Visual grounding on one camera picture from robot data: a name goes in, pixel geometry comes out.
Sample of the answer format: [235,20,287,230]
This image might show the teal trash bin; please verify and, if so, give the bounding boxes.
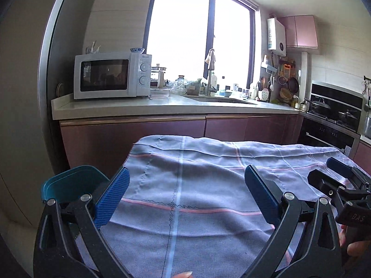
[41,165,110,203]

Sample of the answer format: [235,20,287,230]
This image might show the purple kitchen base cabinets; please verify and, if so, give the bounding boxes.
[60,113,303,177]

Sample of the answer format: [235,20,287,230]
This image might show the white kitchen countertop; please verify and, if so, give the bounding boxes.
[51,94,299,120]

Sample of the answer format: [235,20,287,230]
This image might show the kitchen faucet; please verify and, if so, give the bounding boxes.
[203,48,218,97]

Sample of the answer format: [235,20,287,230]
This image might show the right hand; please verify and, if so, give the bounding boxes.
[339,225,370,257]

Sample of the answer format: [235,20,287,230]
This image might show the left hand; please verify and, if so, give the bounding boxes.
[172,271,193,278]

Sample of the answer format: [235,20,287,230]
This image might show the black built-in oven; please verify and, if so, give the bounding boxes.
[297,117,360,159]

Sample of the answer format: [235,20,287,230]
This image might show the checked purple tablecloth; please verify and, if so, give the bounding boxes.
[74,134,356,278]

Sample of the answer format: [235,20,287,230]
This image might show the white microwave oven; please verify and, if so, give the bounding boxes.
[74,52,152,100]

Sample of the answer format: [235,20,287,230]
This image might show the white water heater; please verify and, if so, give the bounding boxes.
[267,18,286,57]

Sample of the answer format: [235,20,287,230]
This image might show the silver refrigerator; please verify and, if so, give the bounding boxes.
[1,0,94,227]

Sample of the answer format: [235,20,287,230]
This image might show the pink wall cabinet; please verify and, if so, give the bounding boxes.
[278,15,319,50]

